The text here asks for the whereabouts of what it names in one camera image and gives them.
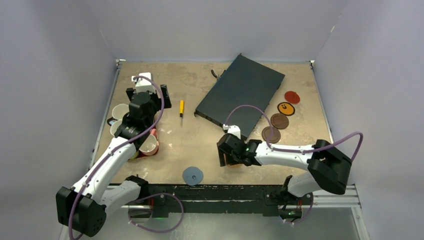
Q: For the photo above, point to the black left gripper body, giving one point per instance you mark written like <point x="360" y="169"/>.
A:
<point x="156" y="102"/>

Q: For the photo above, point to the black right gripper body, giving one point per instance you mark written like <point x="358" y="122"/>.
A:
<point x="224" y="151"/>

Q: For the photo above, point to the woven cork coaster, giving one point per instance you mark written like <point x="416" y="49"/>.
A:
<point x="236" y="165"/>

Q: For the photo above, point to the blue grey smiley coaster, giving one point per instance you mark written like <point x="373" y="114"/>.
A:
<point x="192" y="176"/>

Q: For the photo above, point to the dark wooden coaster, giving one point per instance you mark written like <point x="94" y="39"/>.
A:
<point x="271" y="134"/>
<point x="279" y="121"/>

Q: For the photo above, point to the orange smiley coaster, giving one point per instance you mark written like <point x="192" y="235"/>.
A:
<point x="286" y="108"/>

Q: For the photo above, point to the red round coaster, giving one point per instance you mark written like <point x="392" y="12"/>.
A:
<point x="292" y="97"/>

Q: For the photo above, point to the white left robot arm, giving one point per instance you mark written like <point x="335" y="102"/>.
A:
<point x="84" y="207"/>

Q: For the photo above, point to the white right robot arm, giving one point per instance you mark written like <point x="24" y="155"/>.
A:
<point x="218" y="131"/>

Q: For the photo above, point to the green cup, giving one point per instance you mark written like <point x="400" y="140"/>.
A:
<point x="135" y="155"/>

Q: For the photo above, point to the pink mug front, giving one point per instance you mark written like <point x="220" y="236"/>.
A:
<point x="151" y="144"/>

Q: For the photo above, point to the dark flat metal box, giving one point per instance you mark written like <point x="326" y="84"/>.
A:
<point x="240" y="95"/>

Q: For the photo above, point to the yellow handled screwdriver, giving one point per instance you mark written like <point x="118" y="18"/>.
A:
<point x="181" y="111"/>

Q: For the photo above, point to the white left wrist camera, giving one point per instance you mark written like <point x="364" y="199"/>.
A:
<point x="142" y="85"/>

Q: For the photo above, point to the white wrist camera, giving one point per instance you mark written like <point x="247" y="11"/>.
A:
<point x="232" y="129"/>
<point x="142" y="85"/>

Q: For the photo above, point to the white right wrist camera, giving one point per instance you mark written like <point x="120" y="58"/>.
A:
<point x="232" y="129"/>

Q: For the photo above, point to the aluminium table rail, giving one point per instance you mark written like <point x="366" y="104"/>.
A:
<point x="119" y="63"/>

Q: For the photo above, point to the black handled pliers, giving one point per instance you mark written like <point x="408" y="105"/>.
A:
<point x="217" y="75"/>

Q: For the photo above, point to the black front base frame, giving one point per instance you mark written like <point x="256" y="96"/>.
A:
<point x="267" y="200"/>

